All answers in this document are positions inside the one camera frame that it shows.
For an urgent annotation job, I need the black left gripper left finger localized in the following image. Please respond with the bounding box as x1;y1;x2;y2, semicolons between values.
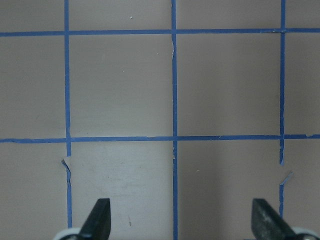
78;198;111;240

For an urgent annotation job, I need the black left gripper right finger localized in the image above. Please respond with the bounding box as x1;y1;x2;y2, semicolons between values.
251;198;297;240

